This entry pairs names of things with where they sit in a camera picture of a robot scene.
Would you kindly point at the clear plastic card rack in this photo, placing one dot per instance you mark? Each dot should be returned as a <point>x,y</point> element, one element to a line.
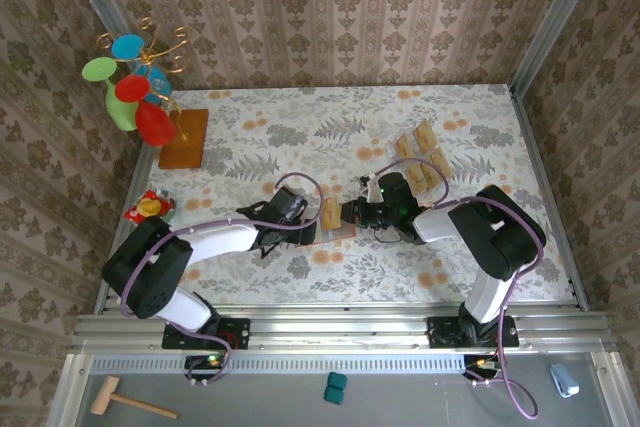
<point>419,157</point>

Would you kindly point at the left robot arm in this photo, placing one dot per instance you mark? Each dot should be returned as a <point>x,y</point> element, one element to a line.
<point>145,272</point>

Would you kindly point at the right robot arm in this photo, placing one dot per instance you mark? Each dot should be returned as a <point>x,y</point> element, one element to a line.
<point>500,237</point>

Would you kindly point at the floral print tablecloth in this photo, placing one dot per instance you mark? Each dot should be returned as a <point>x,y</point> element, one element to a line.
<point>300,112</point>

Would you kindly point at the red yellow snack packet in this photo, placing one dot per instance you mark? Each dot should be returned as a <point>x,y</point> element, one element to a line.
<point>150,207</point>

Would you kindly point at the black controller board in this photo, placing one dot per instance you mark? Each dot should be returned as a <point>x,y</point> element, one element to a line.
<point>480,364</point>
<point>205,362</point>

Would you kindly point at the teal rubber block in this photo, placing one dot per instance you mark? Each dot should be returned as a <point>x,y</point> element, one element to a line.
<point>337,380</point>
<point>333,395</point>

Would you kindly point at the red plastic wine glass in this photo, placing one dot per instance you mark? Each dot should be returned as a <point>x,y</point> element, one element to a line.
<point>155,122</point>

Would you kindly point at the grey metal shelf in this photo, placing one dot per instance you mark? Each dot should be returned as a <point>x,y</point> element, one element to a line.
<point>400,402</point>

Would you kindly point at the white blue stapler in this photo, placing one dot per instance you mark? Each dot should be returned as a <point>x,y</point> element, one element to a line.
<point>564,381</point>

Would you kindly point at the wooden mallet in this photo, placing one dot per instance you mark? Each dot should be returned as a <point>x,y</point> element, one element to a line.
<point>105,393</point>

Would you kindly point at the blue plastic wine glass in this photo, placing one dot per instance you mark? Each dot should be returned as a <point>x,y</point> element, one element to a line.
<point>126,47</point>

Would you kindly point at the green plastic wine glass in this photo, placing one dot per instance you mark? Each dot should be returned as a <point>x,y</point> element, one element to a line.
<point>99,69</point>

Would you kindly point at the aluminium front rail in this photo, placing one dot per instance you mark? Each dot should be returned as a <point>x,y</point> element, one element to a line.
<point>340,332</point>

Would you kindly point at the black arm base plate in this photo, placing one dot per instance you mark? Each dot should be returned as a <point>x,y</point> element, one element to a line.
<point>437,337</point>
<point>237,334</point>

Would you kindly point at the aluminium table side rail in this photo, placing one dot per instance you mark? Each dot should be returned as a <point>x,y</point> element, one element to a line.
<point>541,172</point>

